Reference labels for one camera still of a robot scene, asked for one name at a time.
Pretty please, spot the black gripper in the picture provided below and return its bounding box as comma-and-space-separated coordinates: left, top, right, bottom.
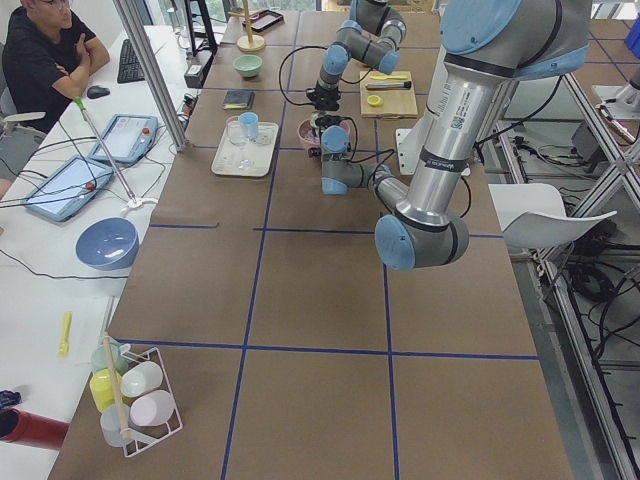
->
305, 84, 341, 110
305, 114, 350, 158

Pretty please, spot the pink bowl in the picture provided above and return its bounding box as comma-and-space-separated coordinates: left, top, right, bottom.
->
297, 120, 350, 153

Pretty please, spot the silver metal ice scoop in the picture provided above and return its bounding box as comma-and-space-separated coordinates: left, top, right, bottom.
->
309, 111, 325, 143

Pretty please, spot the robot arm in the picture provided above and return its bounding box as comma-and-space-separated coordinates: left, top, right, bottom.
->
306, 0, 407, 111
307, 1, 591, 270

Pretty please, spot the light blue plastic cup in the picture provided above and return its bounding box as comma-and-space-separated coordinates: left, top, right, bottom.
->
238, 111, 259, 141

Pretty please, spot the white cup in rack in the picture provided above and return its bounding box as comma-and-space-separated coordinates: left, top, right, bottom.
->
120, 361, 163, 398

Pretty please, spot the pink cup in rack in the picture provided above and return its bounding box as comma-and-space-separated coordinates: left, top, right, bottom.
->
130, 389, 176, 427

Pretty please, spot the yellow cup in rack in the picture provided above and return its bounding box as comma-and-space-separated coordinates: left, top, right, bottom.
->
89, 368, 115, 413

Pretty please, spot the yellow lemon slice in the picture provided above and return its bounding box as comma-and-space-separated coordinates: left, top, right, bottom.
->
366, 94, 384, 108

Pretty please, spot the silver metal rod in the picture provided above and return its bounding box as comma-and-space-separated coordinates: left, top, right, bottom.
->
365, 81, 412, 91

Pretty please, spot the yellow plastic knife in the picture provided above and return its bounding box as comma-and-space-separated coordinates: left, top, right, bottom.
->
368, 75, 409, 81

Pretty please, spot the wooden cutting board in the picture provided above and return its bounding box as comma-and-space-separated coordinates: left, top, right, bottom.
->
359, 70, 418, 118

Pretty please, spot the green ceramic bowl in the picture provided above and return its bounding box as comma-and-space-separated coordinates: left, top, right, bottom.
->
233, 54, 263, 79

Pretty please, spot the clear wine glass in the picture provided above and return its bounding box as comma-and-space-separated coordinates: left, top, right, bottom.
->
226, 116, 253, 171

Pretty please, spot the wooden mug tree stand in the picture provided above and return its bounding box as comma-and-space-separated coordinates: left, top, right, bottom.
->
228, 0, 266, 53

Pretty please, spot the cream bear tray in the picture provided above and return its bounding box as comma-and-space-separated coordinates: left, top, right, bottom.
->
211, 116, 279, 178

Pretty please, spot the far teach pendant tablet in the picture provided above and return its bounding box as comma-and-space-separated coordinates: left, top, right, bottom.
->
101, 114, 159, 165

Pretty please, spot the teach pendant tablet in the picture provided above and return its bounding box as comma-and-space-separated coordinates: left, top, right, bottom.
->
101, 114, 159, 165
21, 155, 114, 222

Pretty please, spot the black keyboard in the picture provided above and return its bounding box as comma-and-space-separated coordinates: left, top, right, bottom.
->
117, 38, 145, 84

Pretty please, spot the black computer mouse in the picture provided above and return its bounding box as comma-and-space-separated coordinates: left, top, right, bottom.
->
86, 85, 110, 99

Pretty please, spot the blue bowl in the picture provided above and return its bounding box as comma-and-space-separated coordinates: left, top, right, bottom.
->
75, 217, 140, 271

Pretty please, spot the near teach pendant tablet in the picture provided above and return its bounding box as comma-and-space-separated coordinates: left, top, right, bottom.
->
21, 155, 114, 222

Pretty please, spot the person in black shirt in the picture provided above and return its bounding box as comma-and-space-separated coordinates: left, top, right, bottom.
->
2, 1, 110, 133

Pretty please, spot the yellow plastic spoon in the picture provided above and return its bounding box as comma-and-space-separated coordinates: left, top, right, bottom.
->
58, 311, 72, 357

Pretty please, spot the red cylinder bottle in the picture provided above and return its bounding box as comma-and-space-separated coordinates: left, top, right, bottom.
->
1, 408, 69, 450

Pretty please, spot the aluminium frame post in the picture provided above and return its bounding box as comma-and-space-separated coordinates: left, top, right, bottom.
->
113, 0, 187, 152

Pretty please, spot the white wire cup rack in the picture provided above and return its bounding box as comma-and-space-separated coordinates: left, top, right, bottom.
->
89, 335, 183, 458

